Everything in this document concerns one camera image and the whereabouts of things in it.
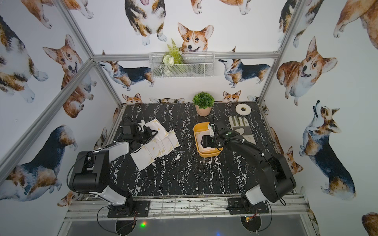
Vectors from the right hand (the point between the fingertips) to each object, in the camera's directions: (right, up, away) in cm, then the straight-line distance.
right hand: (204, 141), depth 86 cm
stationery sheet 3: (-38, -11, +4) cm, 40 cm away
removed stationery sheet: (-20, -1, +13) cm, 24 cm away
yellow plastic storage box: (0, +8, +15) cm, 17 cm away
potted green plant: (0, +24, +14) cm, 28 cm away
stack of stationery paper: (-3, +1, +16) cm, 16 cm away
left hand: (-28, +7, +6) cm, 29 cm away
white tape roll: (+29, +22, +33) cm, 50 cm away
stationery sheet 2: (-30, -5, +9) cm, 32 cm away
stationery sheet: (-31, +9, +10) cm, 34 cm away
